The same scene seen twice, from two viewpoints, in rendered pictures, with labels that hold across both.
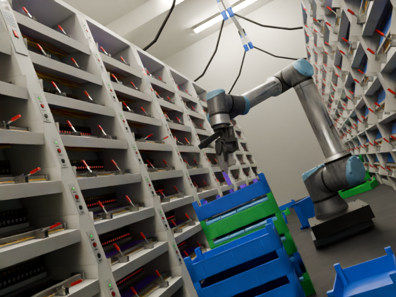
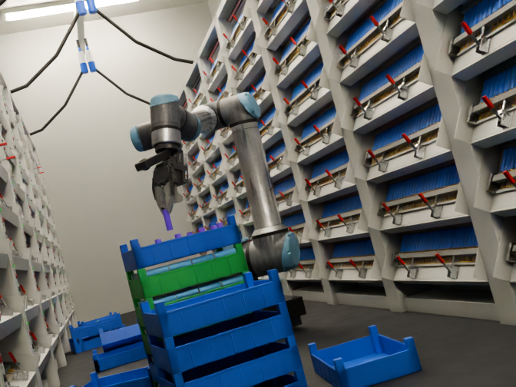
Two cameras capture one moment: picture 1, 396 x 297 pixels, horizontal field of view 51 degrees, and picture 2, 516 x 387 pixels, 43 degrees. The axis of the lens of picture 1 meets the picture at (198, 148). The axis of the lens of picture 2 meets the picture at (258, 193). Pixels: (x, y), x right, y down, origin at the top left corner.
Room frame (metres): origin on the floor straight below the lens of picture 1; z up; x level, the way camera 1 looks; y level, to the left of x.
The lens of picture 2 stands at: (-0.06, 0.66, 0.41)
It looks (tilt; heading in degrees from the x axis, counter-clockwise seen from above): 3 degrees up; 330
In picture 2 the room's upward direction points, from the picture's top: 15 degrees counter-clockwise
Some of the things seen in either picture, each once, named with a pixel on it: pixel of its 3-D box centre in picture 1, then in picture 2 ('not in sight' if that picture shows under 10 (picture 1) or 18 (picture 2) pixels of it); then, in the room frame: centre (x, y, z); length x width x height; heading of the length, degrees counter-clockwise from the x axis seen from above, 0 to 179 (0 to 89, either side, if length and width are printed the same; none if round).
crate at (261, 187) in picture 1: (233, 196); (179, 243); (1.71, -0.05, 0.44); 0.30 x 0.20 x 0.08; 82
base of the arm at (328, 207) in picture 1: (328, 204); not in sight; (2.40, -0.55, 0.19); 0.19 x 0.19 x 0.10
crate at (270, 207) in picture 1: (240, 214); (186, 271); (1.71, -0.05, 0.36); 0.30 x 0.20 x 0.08; 82
